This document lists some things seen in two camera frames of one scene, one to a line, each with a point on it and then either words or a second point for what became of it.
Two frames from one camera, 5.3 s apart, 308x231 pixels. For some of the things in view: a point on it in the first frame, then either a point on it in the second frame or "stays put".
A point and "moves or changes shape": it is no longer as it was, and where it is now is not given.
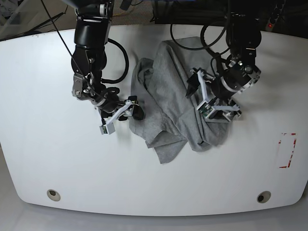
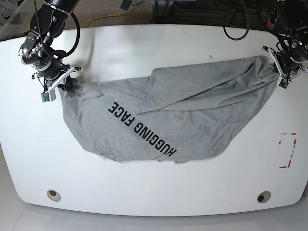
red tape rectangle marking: (291, 156) stays put
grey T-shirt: (160, 84) moves or changes shape
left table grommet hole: (53, 195) stays put
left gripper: (111, 107) → (57, 76)
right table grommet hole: (263, 196) stays put
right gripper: (220, 90) → (286, 66)
